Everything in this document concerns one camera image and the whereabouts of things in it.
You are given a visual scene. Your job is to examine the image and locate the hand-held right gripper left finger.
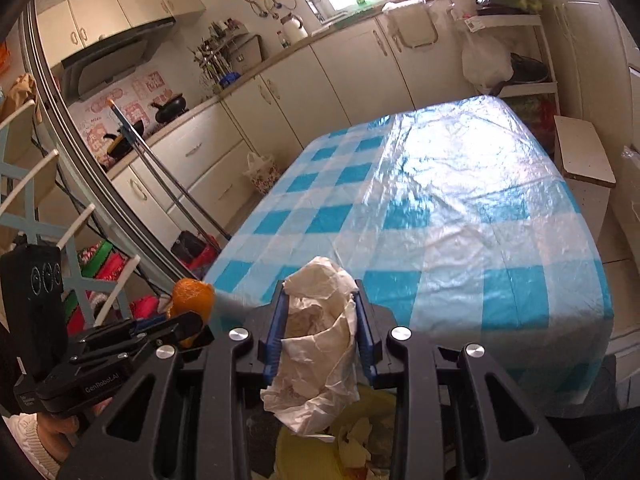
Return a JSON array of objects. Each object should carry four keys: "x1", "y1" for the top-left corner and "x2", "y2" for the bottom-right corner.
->
[{"x1": 57, "y1": 280, "x2": 293, "y2": 480}]

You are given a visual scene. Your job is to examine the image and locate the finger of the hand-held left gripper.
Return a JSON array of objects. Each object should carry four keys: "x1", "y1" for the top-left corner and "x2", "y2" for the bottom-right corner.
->
[
  {"x1": 70, "y1": 316, "x2": 173, "y2": 356},
  {"x1": 150, "y1": 311, "x2": 216, "y2": 361}
]

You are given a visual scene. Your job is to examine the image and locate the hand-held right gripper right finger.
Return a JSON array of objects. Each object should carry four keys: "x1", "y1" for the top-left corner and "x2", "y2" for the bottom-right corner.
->
[{"x1": 352, "y1": 280, "x2": 586, "y2": 480}]

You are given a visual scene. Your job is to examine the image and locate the orange peel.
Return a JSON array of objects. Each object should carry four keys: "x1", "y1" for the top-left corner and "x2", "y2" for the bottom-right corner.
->
[{"x1": 167, "y1": 278, "x2": 216, "y2": 351}]

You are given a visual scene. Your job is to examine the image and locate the white plastic bag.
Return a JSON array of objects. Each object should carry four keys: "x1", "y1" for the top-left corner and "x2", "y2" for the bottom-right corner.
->
[
  {"x1": 260, "y1": 256, "x2": 361, "y2": 436},
  {"x1": 461, "y1": 30, "x2": 513, "y2": 93}
]

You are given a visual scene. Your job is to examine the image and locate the yellow plastic basin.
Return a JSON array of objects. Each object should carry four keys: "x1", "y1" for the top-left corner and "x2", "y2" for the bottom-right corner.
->
[{"x1": 275, "y1": 385, "x2": 401, "y2": 480}]

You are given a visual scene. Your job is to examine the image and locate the person's left forearm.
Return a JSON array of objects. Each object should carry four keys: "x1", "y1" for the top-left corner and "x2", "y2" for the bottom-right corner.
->
[{"x1": 2, "y1": 412, "x2": 58, "y2": 480}]

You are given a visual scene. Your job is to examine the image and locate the person's left hand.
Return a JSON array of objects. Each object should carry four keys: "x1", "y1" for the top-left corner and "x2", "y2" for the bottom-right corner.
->
[{"x1": 37, "y1": 402, "x2": 101, "y2": 463}]

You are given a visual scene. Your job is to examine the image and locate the red and green folded cloth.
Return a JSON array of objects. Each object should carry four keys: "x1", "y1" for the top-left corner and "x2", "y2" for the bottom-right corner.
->
[{"x1": 75, "y1": 239, "x2": 173, "y2": 322}]

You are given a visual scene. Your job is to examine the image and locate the blue and cream storage rack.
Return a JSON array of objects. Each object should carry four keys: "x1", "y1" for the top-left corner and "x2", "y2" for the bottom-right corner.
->
[{"x1": 0, "y1": 100, "x2": 142, "y2": 323}]

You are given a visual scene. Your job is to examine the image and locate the blue checkered plastic tablecloth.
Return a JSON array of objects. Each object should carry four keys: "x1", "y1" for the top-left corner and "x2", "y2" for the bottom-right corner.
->
[{"x1": 202, "y1": 94, "x2": 616, "y2": 406}]

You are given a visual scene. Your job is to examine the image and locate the floral shopping bag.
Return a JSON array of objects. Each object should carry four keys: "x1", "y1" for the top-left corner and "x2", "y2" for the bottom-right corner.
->
[{"x1": 243, "y1": 152, "x2": 281, "y2": 196}]

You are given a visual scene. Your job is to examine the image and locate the black wok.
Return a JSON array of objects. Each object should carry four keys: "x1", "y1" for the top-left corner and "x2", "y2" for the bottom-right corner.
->
[{"x1": 102, "y1": 120, "x2": 146, "y2": 158}]

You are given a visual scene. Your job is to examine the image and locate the brown paper bag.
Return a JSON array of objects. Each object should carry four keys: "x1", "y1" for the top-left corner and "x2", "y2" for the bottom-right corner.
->
[{"x1": 0, "y1": 74, "x2": 38, "y2": 121}]

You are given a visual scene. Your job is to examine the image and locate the black cooking pot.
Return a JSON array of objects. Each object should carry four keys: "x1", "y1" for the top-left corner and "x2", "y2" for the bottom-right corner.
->
[{"x1": 152, "y1": 92, "x2": 190, "y2": 123}]

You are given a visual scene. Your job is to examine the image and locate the cream kitchen cabinets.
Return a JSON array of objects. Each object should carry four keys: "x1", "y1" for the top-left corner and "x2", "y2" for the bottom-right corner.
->
[{"x1": 37, "y1": 0, "x2": 640, "y2": 261}]

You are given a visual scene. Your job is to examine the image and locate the range hood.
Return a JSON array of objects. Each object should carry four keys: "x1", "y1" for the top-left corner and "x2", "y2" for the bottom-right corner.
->
[{"x1": 60, "y1": 17, "x2": 177, "y2": 102}]

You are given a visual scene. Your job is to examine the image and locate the white low stool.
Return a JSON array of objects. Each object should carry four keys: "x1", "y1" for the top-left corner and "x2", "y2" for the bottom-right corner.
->
[{"x1": 552, "y1": 115, "x2": 617, "y2": 188}]

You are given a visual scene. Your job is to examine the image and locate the white hanging plastic bag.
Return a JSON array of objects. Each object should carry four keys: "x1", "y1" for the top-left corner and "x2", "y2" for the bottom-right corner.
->
[{"x1": 461, "y1": 30, "x2": 513, "y2": 93}]

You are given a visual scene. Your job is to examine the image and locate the white thermos jug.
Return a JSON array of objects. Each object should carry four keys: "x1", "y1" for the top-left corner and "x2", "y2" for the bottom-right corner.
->
[{"x1": 281, "y1": 14, "x2": 308, "y2": 43}]

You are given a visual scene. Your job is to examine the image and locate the dark pan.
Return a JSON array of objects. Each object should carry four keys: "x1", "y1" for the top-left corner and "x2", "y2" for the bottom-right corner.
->
[{"x1": 510, "y1": 52, "x2": 551, "y2": 83}]

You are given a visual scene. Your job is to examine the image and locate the white utility cart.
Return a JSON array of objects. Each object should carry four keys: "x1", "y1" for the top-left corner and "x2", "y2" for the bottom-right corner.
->
[{"x1": 450, "y1": 12, "x2": 561, "y2": 111}]

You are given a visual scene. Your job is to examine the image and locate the grey broom handle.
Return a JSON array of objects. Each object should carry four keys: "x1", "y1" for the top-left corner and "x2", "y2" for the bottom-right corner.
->
[{"x1": 135, "y1": 140, "x2": 223, "y2": 256}]

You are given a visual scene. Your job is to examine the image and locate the long-handled dark dustpan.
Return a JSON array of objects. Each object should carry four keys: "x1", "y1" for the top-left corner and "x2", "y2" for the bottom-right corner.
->
[{"x1": 107, "y1": 99, "x2": 232, "y2": 242}]

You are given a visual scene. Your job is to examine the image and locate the grey sliding door frame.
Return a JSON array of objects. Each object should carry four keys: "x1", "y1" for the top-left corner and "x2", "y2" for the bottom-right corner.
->
[{"x1": 20, "y1": 0, "x2": 202, "y2": 297}]

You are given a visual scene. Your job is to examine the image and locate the pink patterned wall sticker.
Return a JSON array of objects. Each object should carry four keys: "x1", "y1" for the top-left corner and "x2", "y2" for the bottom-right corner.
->
[{"x1": 80, "y1": 72, "x2": 172, "y2": 152}]

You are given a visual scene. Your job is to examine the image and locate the wall utensil rack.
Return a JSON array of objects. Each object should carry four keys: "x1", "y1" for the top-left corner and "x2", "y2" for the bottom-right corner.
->
[{"x1": 190, "y1": 20, "x2": 262, "y2": 92}]

